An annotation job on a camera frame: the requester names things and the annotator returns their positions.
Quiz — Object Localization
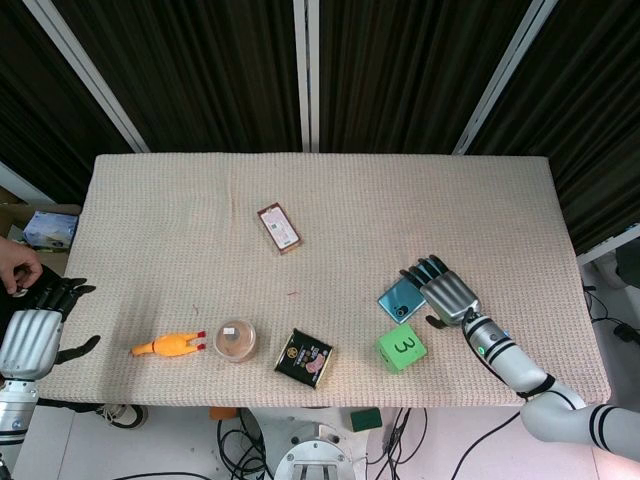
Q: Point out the person's bare hand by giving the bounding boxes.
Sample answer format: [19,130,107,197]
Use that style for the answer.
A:
[0,235,44,296]

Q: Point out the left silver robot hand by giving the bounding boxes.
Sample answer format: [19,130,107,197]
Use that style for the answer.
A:
[0,277,101,379]

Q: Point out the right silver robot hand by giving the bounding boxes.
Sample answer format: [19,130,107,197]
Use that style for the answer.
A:
[398,254,483,331]

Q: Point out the blue smartphone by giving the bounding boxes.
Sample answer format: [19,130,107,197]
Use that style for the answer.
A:
[377,259,447,326]

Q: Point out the robot base column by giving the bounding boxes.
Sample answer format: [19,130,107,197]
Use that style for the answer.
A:
[272,422,369,480]

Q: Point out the blue tissue box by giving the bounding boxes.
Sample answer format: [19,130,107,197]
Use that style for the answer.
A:
[21,210,80,251]

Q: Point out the cardboard box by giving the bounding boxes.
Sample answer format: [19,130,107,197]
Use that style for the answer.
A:
[0,185,81,246]

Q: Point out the green foam number cube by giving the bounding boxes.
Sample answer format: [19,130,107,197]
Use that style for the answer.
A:
[375,322,431,374]

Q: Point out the white sneaker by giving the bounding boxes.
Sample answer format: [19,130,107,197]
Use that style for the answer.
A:
[94,403,149,430]

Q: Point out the yellow rubber chicken toy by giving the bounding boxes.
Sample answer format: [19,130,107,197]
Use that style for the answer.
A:
[130,329,209,360]

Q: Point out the beige woven table cloth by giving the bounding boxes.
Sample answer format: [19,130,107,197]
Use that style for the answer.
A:
[37,152,612,409]

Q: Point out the green block on floor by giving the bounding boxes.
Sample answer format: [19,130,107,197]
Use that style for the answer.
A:
[349,407,383,433]

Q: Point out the black luncheon meat can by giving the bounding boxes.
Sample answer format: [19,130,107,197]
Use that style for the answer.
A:
[273,327,335,390]

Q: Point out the brown snack package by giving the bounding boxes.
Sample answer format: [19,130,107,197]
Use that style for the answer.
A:
[256,201,304,256]

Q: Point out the round clear lidded container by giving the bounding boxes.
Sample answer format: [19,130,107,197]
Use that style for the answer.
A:
[213,319,259,363]

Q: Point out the white curtain frame post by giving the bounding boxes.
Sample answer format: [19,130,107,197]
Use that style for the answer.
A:
[292,0,321,153]
[452,0,560,156]
[22,0,151,154]

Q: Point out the black floor cables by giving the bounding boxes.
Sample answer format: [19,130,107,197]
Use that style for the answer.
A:
[214,406,281,480]

